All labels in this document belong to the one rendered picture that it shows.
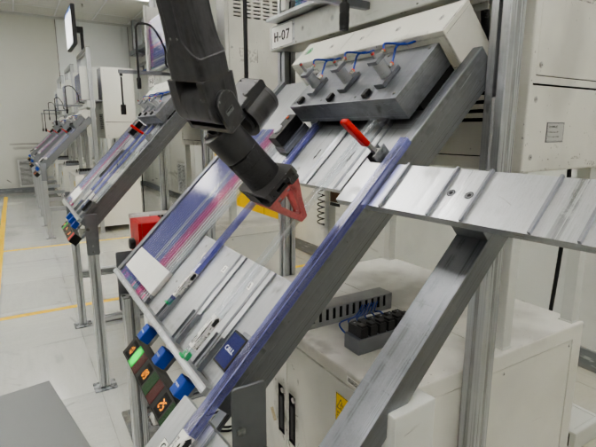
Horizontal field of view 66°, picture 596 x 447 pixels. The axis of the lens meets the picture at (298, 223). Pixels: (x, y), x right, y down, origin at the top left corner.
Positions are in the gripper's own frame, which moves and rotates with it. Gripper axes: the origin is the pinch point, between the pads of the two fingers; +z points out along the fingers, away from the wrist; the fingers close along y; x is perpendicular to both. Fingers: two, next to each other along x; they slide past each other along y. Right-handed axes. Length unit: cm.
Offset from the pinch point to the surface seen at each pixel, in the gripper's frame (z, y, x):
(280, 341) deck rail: 4.9, -10.6, 17.8
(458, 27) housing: -3.6, -7.6, -40.2
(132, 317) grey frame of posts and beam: 15, 60, 39
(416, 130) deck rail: 1.4, -9.6, -21.2
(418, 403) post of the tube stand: 3.4, -35.7, 13.9
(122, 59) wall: 3, 874, -191
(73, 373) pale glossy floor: 49, 150, 88
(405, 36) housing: -5.5, 1.3, -37.6
